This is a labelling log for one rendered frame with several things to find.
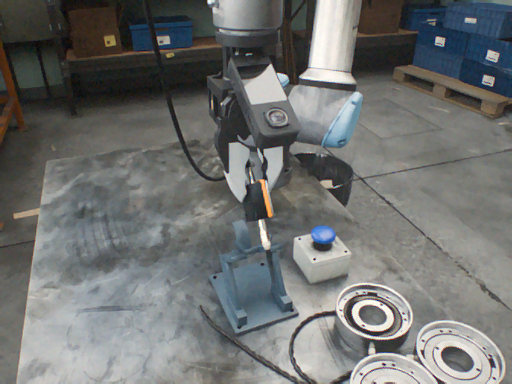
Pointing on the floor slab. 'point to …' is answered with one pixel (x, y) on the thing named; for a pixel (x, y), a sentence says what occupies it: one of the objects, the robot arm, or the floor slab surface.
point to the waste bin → (330, 173)
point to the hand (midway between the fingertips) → (255, 193)
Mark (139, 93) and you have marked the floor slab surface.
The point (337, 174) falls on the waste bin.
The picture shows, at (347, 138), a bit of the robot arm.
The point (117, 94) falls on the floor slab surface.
